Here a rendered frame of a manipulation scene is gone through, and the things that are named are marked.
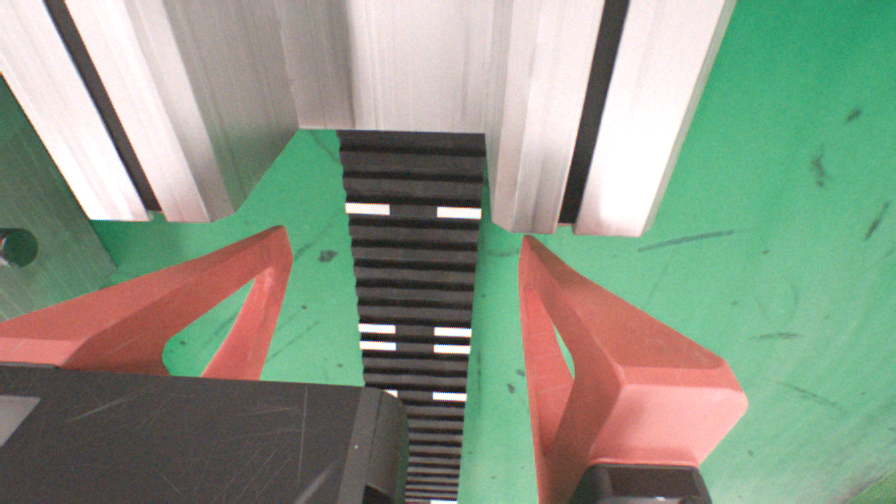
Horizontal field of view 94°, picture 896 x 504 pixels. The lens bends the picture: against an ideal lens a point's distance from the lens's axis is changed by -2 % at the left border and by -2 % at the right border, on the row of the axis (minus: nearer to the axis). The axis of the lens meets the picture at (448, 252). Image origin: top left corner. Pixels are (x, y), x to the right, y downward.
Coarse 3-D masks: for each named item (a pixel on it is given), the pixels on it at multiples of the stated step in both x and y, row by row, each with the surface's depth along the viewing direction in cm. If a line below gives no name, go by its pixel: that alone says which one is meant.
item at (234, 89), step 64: (0, 0) 5; (64, 0) 5; (128, 0) 5; (192, 0) 6; (256, 0) 8; (320, 0) 9; (384, 0) 9; (448, 0) 9; (512, 0) 5; (576, 0) 5; (640, 0) 5; (704, 0) 5; (0, 64) 6; (64, 64) 6; (128, 64) 6; (192, 64) 6; (256, 64) 8; (320, 64) 9; (384, 64) 9; (448, 64) 9; (512, 64) 6; (576, 64) 5; (640, 64) 5; (704, 64) 5; (64, 128) 6; (128, 128) 6; (192, 128) 6; (256, 128) 8; (320, 128) 10; (384, 128) 10; (448, 128) 10; (512, 128) 6; (576, 128) 6; (640, 128) 6; (128, 192) 7; (192, 192) 7; (512, 192) 7; (576, 192) 7; (640, 192) 7
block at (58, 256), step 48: (0, 96) 14; (0, 144) 14; (0, 192) 14; (48, 192) 16; (0, 240) 12; (48, 240) 16; (96, 240) 18; (0, 288) 14; (48, 288) 16; (96, 288) 18
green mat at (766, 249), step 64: (768, 0) 12; (832, 0) 12; (768, 64) 13; (832, 64) 13; (704, 128) 15; (768, 128) 15; (832, 128) 14; (256, 192) 17; (320, 192) 17; (704, 192) 16; (768, 192) 16; (832, 192) 16; (128, 256) 19; (192, 256) 19; (320, 256) 19; (512, 256) 18; (576, 256) 18; (640, 256) 18; (704, 256) 18; (768, 256) 18; (832, 256) 18; (320, 320) 22; (512, 320) 21; (704, 320) 21; (768, 320) 20; (832, 320) 20; (512, 384) 24; (768, 384) 24; (832, 384) 23; (512, 448) 29; (768, 448) 28; (832, 448) 28
